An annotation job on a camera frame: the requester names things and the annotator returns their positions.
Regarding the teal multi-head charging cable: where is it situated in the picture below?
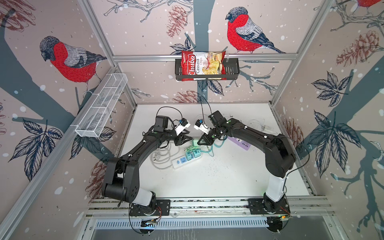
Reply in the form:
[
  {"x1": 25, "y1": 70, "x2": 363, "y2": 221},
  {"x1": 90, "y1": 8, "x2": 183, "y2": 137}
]
[{"x1": 200, "y1": 136, "x2": 227, "y2": 157}]

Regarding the teal plug adapter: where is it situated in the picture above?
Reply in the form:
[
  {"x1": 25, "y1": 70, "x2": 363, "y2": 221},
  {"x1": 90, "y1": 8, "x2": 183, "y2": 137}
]
[{"x1": 193, "y1": 150, "x2": 202, "y2": 158}]

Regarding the green plug adapter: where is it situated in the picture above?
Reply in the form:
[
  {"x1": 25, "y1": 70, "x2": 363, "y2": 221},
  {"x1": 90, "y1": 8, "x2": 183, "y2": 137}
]
[{"x1": 186, "y1": 151, "x2": 194, "y2": 161}]

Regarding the white blue power strip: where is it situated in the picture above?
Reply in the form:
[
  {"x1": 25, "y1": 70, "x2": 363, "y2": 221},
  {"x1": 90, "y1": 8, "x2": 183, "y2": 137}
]
[{"x1": 172, "y1": 156, "x2": 202, "y2": 170}]

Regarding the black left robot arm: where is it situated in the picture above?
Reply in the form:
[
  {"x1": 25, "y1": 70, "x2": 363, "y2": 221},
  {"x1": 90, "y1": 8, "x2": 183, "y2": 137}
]
[{"x1": 101, "y1": 116, "x2": 192, "y2": 212}]

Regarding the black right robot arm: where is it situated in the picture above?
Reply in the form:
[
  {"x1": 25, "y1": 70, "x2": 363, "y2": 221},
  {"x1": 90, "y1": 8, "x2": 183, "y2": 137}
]
[{"x1": 198, "y1": 111, "x2": 295, "y2": 213}]

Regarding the purple power strip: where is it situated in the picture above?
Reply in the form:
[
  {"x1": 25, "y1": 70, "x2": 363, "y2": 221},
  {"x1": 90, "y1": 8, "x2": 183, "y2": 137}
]
[{"x1": 227, "y1": 137, "x2": 251, "y2": 151}]

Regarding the red chips bag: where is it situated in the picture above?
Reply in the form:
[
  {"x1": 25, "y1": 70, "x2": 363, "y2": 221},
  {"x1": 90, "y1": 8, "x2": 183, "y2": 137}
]
[{"x1": 181, "y1": 51, "x2": 226, "y2": 77}]

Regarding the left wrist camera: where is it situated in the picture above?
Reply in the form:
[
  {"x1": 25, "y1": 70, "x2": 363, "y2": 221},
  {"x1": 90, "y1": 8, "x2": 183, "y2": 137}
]
[{"x1": 175, "y1": 118, "x2": 191, "y2": 136}]

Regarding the green charging cable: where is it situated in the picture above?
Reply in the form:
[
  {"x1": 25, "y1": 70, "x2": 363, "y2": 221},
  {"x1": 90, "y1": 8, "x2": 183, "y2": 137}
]
[{"x1": 184, "y1": 138, "x2": 202, "y2": 154}]

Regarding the white charger adapter with cable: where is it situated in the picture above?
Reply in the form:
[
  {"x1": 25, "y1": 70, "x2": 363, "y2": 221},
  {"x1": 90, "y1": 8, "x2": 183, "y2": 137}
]
[{"x1": 249, "y1": 119, "x2": 279, "y2": 136}]

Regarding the black wall basket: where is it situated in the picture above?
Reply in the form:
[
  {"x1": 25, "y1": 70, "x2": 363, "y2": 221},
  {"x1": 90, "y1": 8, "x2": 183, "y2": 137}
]
[{"x1": 175, "y1": 58, "x2": 240, "y2": 81}]

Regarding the white wire wall basket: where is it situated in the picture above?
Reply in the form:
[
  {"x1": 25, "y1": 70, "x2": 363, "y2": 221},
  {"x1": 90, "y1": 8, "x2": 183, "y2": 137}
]
[{"x1": 75, "y1": 73, "x2": 128, "y2": 138}]

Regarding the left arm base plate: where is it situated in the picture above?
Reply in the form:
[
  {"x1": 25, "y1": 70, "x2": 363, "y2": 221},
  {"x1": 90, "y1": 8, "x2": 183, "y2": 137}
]
[{"x1": 129, "y1": 199, "x2": 171, "y2": 217}]

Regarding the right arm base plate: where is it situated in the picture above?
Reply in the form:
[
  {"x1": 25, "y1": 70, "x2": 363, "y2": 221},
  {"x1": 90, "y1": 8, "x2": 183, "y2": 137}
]
[{"x1": 246, "y1": 198, "x2": 291, "y2": 215}]

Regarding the aluminium front rail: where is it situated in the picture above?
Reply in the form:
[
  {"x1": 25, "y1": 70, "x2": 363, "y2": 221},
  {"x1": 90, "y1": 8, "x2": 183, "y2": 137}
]
[{"x1": 85, "y1": 196, "x2": 335, "y2": 219}]

